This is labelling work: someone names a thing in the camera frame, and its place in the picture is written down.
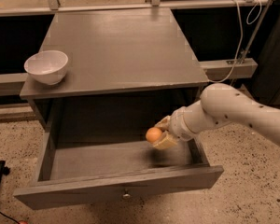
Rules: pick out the white bowl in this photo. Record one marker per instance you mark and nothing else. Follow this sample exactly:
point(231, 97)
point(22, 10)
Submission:
point(47, 67)

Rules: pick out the diagonal metal brace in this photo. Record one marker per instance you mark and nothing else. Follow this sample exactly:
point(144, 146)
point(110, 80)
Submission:
point(240, 56)

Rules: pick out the grey wooden cabinet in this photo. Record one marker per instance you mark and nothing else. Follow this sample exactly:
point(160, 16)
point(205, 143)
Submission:
point(118, 51)

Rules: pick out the metal drawer knob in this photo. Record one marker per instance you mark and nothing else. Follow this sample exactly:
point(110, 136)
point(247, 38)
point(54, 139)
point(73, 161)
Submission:
point(126, 195)

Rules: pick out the metal rail frame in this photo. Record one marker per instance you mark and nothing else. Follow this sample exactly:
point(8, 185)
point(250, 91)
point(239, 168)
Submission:
point(121, 3)

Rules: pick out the grey open drawer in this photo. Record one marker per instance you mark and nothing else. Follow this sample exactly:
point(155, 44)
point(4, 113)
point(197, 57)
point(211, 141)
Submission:
point(77, 173)

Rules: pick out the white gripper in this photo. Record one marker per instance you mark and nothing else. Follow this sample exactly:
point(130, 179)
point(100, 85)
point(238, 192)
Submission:
point(177, 127)

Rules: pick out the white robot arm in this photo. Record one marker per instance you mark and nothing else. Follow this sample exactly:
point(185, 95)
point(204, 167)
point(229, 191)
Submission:
point(219, 105)

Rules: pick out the orange fruit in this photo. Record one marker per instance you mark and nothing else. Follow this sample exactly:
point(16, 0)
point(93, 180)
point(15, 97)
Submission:
point(153, 134)

